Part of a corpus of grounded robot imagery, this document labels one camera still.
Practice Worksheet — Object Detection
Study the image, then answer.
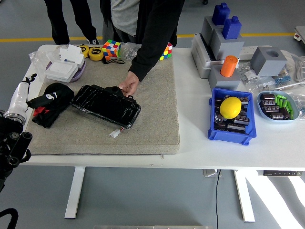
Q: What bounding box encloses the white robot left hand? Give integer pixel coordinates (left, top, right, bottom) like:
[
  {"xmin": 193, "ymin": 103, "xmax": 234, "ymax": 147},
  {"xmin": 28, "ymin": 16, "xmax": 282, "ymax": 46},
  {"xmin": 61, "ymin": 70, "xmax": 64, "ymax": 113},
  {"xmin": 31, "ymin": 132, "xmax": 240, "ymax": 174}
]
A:
[{"xmin": 6, "ymin": 73, "xmax": 38, "ymax": 115}]

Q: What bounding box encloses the person's left hand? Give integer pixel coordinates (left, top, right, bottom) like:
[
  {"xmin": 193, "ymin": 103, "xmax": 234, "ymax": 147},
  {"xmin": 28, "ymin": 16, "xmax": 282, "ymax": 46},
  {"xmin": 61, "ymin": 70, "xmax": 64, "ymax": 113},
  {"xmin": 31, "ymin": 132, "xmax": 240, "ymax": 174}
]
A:
[{"xmin": 118, "ymin": 71, "xmax": 140, "ymax": 96}]

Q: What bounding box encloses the glossy black panel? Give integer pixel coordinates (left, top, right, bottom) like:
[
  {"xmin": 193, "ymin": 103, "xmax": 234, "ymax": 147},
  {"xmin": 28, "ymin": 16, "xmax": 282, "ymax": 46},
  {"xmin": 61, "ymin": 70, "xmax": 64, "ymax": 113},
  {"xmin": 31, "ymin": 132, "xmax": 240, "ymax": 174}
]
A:
[{"xmin": 70, "ymin": 84, "xmax": 142, "ymax": 130}]

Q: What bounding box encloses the black rag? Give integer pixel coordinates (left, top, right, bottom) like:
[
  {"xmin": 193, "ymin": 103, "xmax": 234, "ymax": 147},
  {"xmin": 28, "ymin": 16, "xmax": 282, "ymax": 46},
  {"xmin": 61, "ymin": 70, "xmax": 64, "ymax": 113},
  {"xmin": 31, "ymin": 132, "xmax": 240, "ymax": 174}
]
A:
[{"xmin": 26, "ymin": 83, "xmax": 76, "ymax": 129}]

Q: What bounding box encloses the black table control panel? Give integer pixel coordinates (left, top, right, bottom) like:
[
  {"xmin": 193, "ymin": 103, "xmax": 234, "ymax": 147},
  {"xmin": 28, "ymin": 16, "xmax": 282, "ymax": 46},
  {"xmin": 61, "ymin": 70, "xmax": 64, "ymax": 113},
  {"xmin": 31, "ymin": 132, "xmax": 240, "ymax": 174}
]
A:
[{"xmin": 263, "ymin": 170, "xmax": 303, "ymax": 177}]

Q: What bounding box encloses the clear bag of metal parts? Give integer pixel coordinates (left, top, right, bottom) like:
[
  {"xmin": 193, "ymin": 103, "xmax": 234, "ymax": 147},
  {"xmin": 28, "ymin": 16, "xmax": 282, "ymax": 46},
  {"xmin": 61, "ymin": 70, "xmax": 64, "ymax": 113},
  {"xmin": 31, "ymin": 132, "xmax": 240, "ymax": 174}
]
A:
[{"xmin": 119, "ymin": 42, "xmax": 140, "ymax": 60}]

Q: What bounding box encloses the colourful puzzle cube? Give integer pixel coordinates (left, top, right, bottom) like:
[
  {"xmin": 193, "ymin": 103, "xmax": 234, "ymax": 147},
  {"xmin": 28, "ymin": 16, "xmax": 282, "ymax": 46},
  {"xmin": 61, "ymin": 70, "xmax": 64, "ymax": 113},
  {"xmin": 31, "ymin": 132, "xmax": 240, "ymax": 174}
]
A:
[
  {"xmin": 102, "ymin": 39, "xmax": 122, "ymax": 60},
  {"xmin": 159, "ymin": 42, "xmax": 173, "ymax": 61}
]

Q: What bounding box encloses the grey-brown mat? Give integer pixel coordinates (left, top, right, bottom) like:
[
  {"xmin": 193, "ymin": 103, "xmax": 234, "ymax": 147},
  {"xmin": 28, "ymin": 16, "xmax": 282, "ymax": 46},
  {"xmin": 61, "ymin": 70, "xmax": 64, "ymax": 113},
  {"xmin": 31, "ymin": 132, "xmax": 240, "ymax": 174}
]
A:
[{"xmin": 23, "ymin": 52, "xmax": 181, "ymax": 156}]

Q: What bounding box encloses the clear plastic bag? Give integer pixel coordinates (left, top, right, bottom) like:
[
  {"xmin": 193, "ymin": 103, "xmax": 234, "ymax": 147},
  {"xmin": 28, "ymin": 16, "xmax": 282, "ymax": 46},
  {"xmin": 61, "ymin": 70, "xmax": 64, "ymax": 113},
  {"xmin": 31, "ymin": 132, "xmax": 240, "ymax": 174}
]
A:
[
  {"xmin": 285, "ymin": 90, "xmax": 305, "ymax": 120},
  {"xmin": 28, "ymin": 45, "xmax": 62, "ymax": 83}
]

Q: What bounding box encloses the yellow tape measure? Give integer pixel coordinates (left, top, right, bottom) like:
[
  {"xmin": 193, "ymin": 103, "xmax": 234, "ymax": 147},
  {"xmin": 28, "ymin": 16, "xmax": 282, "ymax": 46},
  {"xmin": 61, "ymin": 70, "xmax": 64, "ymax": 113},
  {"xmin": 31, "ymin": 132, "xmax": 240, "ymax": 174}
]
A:
[
  {"xmin": 88, "ymin": 46, "xmax": 103, "ymax": 62},
  {"xmin": 78, "ymin": 44, "xmax": 90, "ymax": 58}
]

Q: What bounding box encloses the flat white box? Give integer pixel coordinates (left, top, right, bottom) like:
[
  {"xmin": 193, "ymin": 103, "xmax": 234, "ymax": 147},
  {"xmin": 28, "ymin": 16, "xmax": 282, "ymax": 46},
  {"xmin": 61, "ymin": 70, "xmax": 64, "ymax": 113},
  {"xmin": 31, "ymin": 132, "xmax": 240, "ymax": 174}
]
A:
[{"xmin": 44, "ymin": 60, "xmax": 79, "ymax": 81}]

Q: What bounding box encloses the purple bowl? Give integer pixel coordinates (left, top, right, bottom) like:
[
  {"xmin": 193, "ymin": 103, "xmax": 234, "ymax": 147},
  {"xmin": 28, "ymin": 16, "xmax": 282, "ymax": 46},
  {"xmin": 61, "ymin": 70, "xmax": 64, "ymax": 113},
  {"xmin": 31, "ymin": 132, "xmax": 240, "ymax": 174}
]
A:
[{"xmin": 45, "ymin": 58, "xmax": 87, "ymax": 83}]

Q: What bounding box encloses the small white box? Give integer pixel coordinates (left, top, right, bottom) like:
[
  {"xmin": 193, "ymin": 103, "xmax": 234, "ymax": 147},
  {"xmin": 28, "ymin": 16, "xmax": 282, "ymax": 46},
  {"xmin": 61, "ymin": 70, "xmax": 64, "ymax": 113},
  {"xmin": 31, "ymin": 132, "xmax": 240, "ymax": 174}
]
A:
[{"xmin": 46, "ymin": 51, "xmax": 60, "ymax": 64}]

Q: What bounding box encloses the white folded carton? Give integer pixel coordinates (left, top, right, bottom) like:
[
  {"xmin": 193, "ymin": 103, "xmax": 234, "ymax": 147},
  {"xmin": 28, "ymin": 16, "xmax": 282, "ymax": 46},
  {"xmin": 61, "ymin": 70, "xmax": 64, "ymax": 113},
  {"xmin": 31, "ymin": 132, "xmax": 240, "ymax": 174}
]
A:
[{"xmin": 58, "ymin": 44, "xmax": 85, "ymax": 65}]

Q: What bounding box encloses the person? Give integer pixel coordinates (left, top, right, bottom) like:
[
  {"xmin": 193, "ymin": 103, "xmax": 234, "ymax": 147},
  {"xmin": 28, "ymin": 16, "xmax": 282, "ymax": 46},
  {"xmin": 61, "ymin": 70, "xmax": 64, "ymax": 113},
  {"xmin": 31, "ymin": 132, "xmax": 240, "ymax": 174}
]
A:
[
  {"xmin": 44, "ymin": 0, "xmax": 100, "ymax": 45},
  {"xmin": 100, "ymin": 0, "xmax": 185, "ymax": 51}
]

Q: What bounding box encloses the grey plastic block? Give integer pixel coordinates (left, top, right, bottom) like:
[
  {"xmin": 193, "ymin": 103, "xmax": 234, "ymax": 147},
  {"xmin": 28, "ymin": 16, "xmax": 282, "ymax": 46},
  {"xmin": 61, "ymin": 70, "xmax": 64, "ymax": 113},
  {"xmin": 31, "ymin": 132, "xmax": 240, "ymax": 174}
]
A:
[
  {"xmin": 201, "ymin": 16, "xmax": 226, "ymax": 46},
  {"xmin": 210, "ymin": 28, "xmax": 245, "ymax": 61},
  {"xmin": 208, "ymin": 64, "xmax": 241, "ymax": 91}
]

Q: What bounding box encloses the orange cylinder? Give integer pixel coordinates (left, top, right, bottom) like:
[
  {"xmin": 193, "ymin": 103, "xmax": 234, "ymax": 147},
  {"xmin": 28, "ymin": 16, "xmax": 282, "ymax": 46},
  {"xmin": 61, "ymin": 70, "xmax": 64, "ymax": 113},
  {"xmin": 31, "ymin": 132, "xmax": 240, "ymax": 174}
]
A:
[{"xmin": 220, "ymin": 55, "xmax": 239, "ymax": 78}]

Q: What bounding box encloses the yellow lemon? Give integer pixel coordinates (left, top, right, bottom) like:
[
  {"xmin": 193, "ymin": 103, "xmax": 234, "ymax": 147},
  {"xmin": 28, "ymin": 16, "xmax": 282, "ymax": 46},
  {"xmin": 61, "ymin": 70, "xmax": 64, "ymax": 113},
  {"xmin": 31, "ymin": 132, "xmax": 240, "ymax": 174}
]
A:
[{"xmin": 219, "ymin": 97, "xmax": 242, "ymax": 119}]

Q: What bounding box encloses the white table leg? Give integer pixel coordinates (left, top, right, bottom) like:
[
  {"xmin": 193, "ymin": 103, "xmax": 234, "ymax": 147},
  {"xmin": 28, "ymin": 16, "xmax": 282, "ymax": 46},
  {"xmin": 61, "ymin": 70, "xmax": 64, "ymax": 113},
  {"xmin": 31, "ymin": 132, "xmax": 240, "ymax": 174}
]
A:
[
  {"xmin": 233, "ymin": 169, "xmax": 255, "ymax": 223},
  {"xmin": 64, "ymin": 167, "xmax": 86, "ymax": 219}
]

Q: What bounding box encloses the blue plastic bottle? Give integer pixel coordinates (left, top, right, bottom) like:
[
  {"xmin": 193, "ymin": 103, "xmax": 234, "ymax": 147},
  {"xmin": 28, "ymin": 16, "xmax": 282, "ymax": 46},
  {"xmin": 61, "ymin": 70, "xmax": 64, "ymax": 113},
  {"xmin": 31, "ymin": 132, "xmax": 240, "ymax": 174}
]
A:
[
  {"xmin": 212, "ymin": 2, "xmax": 231, "ymax": 26},
  {"xmin": 223, "ymin": 16, "xmax": 243, "ymax": 40}
]

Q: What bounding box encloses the grey box under table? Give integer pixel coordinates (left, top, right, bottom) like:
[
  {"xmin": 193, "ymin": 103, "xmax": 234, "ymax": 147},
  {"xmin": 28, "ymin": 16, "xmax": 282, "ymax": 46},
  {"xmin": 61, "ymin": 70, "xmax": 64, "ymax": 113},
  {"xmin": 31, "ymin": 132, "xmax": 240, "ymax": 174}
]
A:
[{"xmin": 203, "ymin": 169, "xmax": 224, "ymax": 177}]

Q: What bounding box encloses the white power strip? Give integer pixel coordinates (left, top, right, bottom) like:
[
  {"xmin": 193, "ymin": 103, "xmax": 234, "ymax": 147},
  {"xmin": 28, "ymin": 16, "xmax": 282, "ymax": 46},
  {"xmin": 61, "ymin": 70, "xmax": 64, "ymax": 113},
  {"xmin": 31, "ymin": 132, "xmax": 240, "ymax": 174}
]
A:
[{"xmin": 238, "ymin": 45, "xmax": 272, "ymax": 60}]

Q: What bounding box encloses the clear bag of small parts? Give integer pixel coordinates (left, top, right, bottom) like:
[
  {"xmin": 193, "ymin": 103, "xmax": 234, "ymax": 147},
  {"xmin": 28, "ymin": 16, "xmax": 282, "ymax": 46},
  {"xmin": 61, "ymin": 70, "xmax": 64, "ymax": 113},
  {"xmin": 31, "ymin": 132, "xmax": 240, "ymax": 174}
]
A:
[{"xmin": 238, "ymin": 61, "xmax": 277, "ymax": 94}]

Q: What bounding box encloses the blue plastic bin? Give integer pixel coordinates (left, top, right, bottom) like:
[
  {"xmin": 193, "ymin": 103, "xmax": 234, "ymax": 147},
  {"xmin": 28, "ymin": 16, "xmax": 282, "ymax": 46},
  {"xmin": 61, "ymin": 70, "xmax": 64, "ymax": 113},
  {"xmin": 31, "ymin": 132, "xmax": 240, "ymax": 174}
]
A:
[{"xmin": 208, "ymin": 87, "xmax": 257, "ymax": 146}]

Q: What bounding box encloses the light blue bowl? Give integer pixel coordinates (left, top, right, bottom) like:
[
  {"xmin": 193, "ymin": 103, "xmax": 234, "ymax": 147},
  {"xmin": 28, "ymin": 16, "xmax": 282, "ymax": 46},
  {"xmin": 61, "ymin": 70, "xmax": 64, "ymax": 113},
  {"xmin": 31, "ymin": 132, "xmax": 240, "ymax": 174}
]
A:
[{"xmin": 256, "ymin": 90, "xmax": 300, "ymax": 125}]

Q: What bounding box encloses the grey block with round hole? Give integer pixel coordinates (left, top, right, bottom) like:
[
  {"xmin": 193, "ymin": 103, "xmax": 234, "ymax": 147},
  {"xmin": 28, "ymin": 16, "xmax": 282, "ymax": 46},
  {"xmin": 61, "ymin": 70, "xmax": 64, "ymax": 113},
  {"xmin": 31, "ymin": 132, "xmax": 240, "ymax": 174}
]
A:
[{"xmin": 250, "ymin": 46, "xmax": 288, "ymax": 77}]

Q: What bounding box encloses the bundle of blue resistors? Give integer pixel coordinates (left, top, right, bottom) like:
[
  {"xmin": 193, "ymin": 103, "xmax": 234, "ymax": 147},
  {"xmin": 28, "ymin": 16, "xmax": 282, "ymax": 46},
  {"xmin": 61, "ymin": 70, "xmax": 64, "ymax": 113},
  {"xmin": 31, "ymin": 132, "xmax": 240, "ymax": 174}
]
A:
[{"xmin": 275, "ymin": 73, "xmax": 291, "ymax": 88}]

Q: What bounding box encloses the black wrist strap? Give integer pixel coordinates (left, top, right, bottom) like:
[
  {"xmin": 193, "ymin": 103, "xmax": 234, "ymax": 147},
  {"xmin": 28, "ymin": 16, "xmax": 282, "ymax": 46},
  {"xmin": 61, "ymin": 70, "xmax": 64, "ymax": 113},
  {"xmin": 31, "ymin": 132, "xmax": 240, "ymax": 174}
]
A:
[{"xmin": 102, "ymin": 57, "xmax": 125, "ymax": 65}]

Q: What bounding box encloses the white wire connector plug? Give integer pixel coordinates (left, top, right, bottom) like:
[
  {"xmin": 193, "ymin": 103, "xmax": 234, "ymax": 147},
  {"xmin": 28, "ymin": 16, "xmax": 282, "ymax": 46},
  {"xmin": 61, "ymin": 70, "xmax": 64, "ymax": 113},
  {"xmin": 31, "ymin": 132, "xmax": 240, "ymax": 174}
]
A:
[{"xmin": 109, "ymin": 127, "xmax": 124, "ymax": 139}]

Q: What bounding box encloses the light grey enclosure box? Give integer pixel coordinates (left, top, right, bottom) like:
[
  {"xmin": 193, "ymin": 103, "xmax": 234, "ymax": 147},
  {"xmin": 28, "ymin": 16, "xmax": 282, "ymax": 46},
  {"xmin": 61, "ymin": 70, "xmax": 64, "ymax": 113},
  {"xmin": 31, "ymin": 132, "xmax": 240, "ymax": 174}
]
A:
[{"xmin": 191, "ymin": 33, "xmax": 239, "ymax": 79}]

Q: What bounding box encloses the black power cable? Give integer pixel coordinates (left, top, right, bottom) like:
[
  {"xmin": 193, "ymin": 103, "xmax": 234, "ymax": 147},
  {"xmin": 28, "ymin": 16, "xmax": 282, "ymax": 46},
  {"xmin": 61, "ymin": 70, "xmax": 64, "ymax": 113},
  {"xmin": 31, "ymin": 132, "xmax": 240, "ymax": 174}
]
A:
[{"xmin": 215, "ymin": 169, "xmax": 221, "ymax": 229}]

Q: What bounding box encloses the white coiled cable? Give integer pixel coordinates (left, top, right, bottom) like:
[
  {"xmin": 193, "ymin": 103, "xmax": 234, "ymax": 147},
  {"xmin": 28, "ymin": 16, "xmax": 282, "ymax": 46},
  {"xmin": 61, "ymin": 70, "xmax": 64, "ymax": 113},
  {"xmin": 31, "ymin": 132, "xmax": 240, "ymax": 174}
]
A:
[{"xmin": 281, "ymin": 50, "xmax": 305, "ymax": 83}]

